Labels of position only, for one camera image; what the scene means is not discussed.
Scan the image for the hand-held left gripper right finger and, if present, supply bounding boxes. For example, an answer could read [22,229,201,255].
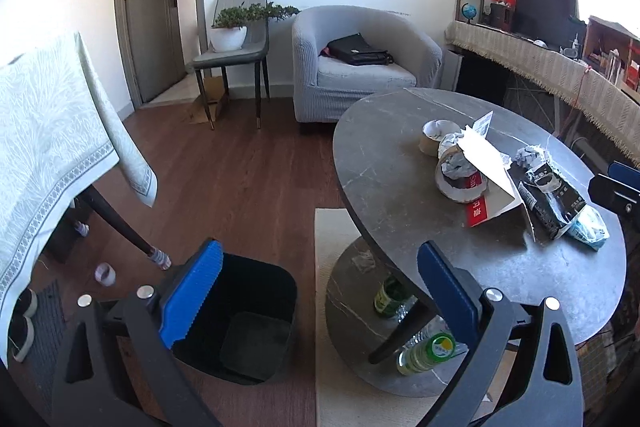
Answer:
[369,241,586,427]

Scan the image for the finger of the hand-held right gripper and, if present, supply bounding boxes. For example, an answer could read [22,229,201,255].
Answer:
[607,161,640,182]
[587,174,640,214]

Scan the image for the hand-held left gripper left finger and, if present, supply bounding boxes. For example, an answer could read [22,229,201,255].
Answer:
[50,238,224,427]

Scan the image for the white blue tissue packet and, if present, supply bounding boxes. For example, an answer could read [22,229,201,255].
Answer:
[565,204,610,252]

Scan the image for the black trash bin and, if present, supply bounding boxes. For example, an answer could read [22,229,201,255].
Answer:
[172,252,299,386]

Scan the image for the black coffee packet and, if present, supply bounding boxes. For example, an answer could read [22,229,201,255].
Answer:
[511,162,587,240]

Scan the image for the clear tape roll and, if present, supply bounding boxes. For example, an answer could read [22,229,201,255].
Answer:
[434,154,490,204]

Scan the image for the red white card package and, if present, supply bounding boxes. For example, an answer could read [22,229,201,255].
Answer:
[457,111,537,243]

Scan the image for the green label plastic bottle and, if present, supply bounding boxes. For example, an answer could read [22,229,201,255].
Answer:
[396,332,457,376]

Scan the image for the green glass bottle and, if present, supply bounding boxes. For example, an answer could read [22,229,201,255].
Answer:
[374,277,411,319]

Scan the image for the small purple roll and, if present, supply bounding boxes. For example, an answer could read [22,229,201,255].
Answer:
[95,263,117,288]

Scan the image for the grey marble table base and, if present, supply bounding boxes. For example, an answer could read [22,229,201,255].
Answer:
[325,239,506,398]

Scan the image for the black table leg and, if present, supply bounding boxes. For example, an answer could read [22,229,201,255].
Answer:
[75,184,172,270]

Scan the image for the beige rug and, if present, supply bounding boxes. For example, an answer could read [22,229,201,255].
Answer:
[314,207,521,427]

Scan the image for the wooden bookshelf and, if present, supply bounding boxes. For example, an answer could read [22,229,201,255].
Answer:
[582,14,640,108]

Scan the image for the dark floor mat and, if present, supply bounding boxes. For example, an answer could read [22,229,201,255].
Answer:
[20,279,68,408]

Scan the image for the beige fringed desk cloth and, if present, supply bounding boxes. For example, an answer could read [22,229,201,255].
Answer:
[445,21,640,168]

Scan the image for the black white sole shoe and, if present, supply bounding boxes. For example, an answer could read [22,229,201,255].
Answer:
[12,288,39,318]
[10,314,36,363]

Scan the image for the black monitor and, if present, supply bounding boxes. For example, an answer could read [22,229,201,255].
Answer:
[512,0,577,46]

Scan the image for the cardboard box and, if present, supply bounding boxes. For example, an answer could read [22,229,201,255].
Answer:
[187,76,228,125]

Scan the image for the pale patterned tablecloth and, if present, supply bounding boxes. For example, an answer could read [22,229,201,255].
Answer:
[0,32,160,368]

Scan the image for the grey armchair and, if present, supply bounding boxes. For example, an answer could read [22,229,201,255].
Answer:
[291,5,443,124]

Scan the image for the grey dining chair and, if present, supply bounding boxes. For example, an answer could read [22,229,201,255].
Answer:
[192,0,272,131]

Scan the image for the potted bonsai plant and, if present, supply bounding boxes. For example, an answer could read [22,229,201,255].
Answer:
[209,1,302,54]

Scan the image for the black leather bag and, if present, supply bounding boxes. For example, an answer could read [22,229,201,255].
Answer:
[325,33,396,66]

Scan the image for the grey door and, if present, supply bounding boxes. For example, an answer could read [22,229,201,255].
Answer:
[114,0,188,108]

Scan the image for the red string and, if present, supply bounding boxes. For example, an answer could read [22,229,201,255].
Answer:
[570,64,593,132]

